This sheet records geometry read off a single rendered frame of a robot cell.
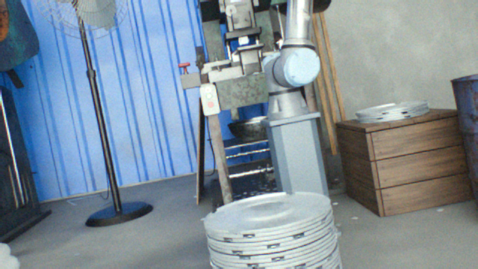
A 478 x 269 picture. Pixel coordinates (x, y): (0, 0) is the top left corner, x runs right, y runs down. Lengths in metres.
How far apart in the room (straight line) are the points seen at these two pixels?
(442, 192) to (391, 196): 0.20
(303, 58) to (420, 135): 0.61
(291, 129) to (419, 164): 0.54
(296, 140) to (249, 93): 0.67
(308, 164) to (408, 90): 2.41
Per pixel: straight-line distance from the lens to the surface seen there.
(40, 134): 3.81
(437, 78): 4.06
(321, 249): 0.98
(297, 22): 1.55
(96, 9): 2.68
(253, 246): 0.96
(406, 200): 1.89
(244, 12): 2.39
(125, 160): 3.66
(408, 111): 1.91
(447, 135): 1.92
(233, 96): 2.22
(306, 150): 1.63
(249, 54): 2.30
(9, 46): 2.87
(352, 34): 3.83
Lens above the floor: 0.57
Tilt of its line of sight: 3 degrees down
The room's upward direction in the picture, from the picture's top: 11 degrees counter-clockwise
